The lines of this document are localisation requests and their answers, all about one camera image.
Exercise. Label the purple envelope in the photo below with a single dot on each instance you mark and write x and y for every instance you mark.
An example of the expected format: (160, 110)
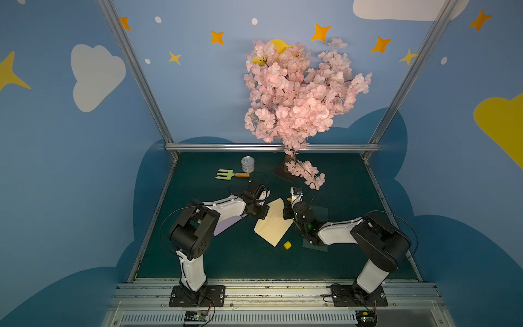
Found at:
(225, 224)

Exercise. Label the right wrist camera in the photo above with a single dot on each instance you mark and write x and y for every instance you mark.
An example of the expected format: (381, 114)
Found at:
(296, 195)

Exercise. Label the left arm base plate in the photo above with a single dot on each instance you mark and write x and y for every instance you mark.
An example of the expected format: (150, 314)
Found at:
(182, 296)

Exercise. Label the right aluminium frame post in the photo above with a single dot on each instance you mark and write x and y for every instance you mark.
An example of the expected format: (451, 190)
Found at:
(430, 41)

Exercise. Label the green toy garden fork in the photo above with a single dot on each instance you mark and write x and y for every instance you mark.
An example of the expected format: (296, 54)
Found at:
(227, 175)

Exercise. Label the controller board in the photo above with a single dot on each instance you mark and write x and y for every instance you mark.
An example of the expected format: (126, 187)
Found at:
(366, 319)
(195, 318)

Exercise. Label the aluminium mounting rail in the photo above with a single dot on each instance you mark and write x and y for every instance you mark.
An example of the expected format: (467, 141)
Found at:
(287, 302)

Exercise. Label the silver tin can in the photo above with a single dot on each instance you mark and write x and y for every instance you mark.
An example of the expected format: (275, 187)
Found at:
(248, 164)

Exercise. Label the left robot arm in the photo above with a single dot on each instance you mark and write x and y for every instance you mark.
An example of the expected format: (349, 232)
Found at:
(191, 236)

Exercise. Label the cream yellow envelope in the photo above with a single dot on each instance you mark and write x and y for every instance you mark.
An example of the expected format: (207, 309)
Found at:
(273, 228)

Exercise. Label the left controller board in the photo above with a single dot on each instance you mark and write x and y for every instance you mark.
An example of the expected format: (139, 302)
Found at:
(195, 318)

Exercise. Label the pink cherry blossom tree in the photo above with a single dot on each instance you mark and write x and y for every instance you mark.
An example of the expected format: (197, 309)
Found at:
(292, 102)

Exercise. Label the dark green envelope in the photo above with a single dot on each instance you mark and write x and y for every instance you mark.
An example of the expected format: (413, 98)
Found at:
(321, 215)

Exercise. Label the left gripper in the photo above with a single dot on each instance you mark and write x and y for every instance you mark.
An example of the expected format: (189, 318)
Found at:
(261, 208)

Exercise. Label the right controller board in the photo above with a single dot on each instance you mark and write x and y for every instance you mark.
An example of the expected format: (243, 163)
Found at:
(366, 319)

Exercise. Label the aluminium frame post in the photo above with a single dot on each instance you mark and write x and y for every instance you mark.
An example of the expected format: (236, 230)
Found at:
(113, 19)
(430, 41)

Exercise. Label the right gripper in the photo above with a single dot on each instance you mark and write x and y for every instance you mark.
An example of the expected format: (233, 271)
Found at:
(289, 210)

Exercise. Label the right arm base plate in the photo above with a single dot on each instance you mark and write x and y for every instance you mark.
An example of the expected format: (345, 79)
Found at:
(354, 296)

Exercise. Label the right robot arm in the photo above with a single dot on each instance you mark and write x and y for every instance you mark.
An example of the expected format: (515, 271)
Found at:
(384, 244)

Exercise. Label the left aluminium frame post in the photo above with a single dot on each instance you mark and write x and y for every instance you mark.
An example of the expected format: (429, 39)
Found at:
(113, 19)

